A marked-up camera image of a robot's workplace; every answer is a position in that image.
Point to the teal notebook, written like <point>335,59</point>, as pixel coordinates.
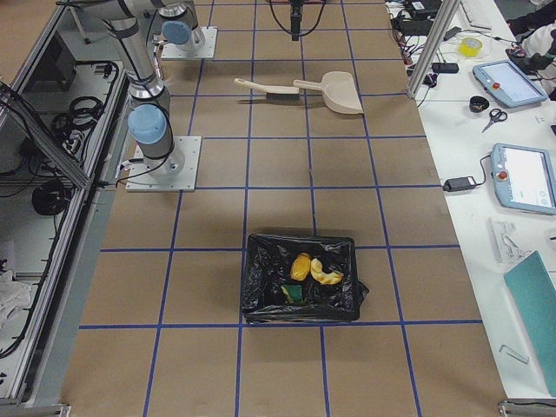
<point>533,294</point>

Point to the white crumpled cloth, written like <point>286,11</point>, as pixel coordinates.
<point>15,296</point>

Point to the aluminium frame post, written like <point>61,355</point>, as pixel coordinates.
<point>439,28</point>

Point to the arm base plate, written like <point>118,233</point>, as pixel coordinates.
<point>178,173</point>
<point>171,53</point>

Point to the white hand brush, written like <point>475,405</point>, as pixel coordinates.
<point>275,94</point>

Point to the yellow tape roll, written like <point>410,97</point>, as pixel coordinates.
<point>470,47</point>

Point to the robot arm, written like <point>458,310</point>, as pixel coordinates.
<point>180,26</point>
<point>149,118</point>

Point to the yellow potato-shaped lump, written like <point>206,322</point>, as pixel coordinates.
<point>301,267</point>

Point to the pale curved bread piece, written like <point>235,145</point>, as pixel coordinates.
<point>331,278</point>

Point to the clear plastic package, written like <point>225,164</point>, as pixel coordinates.
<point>505,248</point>

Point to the blue teach pendant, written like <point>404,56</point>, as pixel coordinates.
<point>507,84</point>
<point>523,178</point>

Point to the black scissors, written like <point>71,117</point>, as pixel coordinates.
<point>495,115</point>

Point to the yellow green sponge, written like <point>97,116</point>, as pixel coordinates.
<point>292,293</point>

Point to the right black bag-lined bin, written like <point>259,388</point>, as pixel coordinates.
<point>268,263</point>

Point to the black power brick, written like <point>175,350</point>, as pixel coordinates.
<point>457,184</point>

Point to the white plastic dustpan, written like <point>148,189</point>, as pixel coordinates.
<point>338,92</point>

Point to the metal hex key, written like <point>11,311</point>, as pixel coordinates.
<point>514,354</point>

